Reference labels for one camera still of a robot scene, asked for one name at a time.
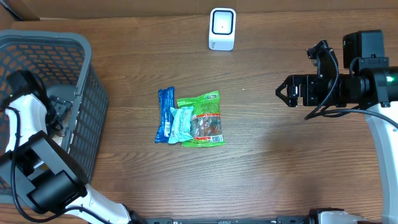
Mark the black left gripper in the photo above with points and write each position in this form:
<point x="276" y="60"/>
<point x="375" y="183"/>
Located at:
<point x="61" y="107"/>

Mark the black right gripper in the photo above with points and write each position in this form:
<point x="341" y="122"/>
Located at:
<point x="308" y="81"/>

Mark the green snack bag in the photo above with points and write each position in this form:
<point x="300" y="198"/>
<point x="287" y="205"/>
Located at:
<point x="205" y="121"/>

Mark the blue snack bar wrapper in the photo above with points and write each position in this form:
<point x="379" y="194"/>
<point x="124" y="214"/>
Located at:
<point x="166" y="102"/>

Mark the light blue snack packet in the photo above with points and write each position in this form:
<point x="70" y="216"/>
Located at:
<point x="181" y="125"/>

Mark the beige cookie snack bag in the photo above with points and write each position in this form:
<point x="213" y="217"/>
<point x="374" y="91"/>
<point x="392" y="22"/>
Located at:
<point x="59" y="131"/>

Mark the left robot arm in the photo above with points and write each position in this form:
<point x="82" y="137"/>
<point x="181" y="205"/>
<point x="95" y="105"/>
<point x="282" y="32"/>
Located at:
<point x="45" y="181"/>

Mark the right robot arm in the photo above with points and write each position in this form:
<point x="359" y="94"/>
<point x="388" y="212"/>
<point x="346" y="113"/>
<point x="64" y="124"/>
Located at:
<point x="369" y="88"/>

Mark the white barcode scanner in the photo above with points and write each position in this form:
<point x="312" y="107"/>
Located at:
<point x="222" y="29"/>

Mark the grey plastic shopping basket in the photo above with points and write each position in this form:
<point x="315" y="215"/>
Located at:
<point x="63" y="63"/>

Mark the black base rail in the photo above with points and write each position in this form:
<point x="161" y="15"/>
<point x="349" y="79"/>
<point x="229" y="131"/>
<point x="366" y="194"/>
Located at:
<point x="278" y="220"/>

